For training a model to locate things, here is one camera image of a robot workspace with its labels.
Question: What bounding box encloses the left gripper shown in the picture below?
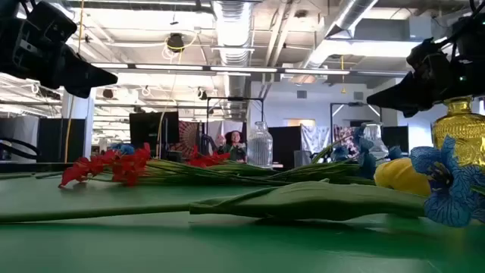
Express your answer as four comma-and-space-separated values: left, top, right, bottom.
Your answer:
0, 17, 119, 99

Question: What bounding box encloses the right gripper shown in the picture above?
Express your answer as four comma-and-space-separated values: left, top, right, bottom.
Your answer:
366, 56, 485, 118

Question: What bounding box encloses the amber yellow glass vase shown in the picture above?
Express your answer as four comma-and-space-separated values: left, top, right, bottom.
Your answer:
431, 96, 485, 168

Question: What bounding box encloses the red artificial flower bunch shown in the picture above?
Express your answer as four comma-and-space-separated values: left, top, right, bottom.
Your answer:
58, 143, 376, 189
187, 146, 280, 176

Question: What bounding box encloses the yellow artificial tulip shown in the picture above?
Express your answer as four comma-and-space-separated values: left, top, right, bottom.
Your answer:
0, 157, 433, 224

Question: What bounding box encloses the clear ribbed glass vase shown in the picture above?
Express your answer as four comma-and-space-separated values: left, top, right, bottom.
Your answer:
248, 121, 274, 168

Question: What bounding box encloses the clear bulbous glass vase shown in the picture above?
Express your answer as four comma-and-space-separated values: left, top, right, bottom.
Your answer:
359, 121, 391, 165

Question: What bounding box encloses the white pillar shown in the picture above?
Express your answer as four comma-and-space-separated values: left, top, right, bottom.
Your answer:
61, 89, 95, 164

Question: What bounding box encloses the purple patterned cloth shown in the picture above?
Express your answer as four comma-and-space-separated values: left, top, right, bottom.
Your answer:
333, 125, 361, 151

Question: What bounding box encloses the grey partition panel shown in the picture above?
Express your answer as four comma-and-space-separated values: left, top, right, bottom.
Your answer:
0, 115, 39, 163

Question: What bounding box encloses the long ceiling light bar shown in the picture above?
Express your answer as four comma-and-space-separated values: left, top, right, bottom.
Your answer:
90, 61, 410, 78

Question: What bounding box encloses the round black ceiling fixture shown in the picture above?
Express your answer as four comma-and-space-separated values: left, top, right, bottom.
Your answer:
166, 33, 186, 53

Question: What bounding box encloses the white patterned cloth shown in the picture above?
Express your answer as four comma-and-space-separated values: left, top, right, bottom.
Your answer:
301, 124, 331, 155

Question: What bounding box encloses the red mandala tapestry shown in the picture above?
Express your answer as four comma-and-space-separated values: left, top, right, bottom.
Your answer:
172, 120, 201, 156

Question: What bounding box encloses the person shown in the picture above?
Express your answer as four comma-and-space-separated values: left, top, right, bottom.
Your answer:
215, 130, 247, 163

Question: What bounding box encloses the green table mat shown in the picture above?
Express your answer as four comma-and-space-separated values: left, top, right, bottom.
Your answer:
0, 172, 485, 273

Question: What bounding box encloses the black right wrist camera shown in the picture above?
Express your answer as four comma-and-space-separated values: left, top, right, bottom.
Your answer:
406, 37, 455, 75

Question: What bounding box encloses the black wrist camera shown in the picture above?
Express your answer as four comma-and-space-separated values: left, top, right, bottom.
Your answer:
24, 1, 79, 43
406, 37, 455, 75

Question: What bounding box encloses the yellow hanging cable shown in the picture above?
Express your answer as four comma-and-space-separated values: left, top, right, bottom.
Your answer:
63, 0, 85, 164

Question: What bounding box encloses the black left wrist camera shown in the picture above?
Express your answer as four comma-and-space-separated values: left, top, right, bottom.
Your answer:
24, 1, 79, 43

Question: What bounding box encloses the black metal frame stand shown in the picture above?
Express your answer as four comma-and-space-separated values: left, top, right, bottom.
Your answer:
330, 101, 383, 128
206, 96, 265, 168

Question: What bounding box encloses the black cable loop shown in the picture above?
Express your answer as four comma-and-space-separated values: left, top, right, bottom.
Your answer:
0, 136, 41, 159

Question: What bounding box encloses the smooth silver ventilation duct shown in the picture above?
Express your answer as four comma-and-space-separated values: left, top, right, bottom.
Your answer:
302, 0, 380, 73

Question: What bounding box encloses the black aluminium table frame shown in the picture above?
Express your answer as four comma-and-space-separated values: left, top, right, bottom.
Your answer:
0, 161, 69, 175

